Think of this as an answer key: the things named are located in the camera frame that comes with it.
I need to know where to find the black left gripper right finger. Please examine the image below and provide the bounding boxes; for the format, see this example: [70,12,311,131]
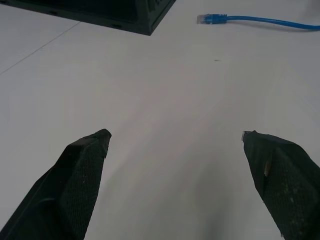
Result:
[241,129,320,240]

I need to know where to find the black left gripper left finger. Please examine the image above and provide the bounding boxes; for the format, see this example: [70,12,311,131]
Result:
[0,128,112,240]

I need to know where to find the black electronic box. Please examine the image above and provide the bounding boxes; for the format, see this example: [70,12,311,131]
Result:
[0,0,177,37]

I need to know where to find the blue ethernet cable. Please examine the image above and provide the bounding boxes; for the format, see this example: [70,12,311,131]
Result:
[196,12,320,32]

